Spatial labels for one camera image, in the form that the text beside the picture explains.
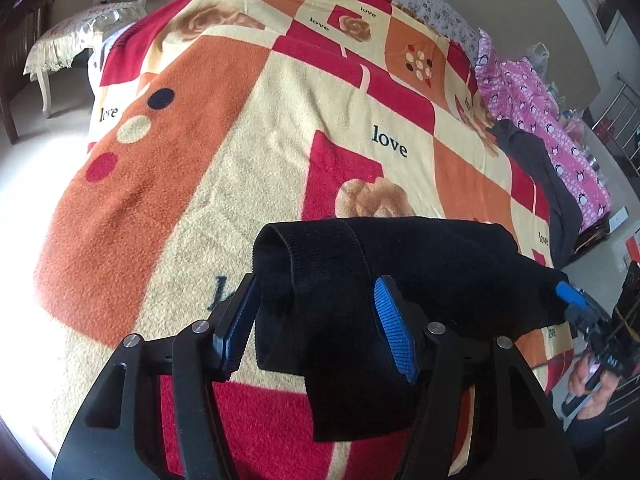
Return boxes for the clear plastic bag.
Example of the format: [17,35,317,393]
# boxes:
[525,42,553,76]

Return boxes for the white ornate chair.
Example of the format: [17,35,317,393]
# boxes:
[22,0,161,118]

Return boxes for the person's right forearm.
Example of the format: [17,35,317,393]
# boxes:
[565,407,613,467]

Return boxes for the dark grey garment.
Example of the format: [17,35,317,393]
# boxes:
[487,120,583,266]

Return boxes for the metal rack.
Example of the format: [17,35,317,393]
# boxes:
[592,72,640,176]

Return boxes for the dark wooden desk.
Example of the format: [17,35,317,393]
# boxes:
[0,0,98,146]

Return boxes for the pink penguin quilt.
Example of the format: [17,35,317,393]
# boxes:
[472,27,613,233]

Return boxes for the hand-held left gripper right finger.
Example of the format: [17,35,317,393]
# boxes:
[372,275,581,480]

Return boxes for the printed blanket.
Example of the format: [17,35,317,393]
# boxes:
[30,0,576,480]

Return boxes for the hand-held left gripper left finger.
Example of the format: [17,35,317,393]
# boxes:
[52,272,261,480]

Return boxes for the black pants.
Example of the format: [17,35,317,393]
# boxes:
[251,216,576,443]

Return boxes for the person's right hand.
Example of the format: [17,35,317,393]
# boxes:
[569,356,618,420]

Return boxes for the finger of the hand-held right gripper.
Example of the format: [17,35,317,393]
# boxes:
[555,281,613,333]

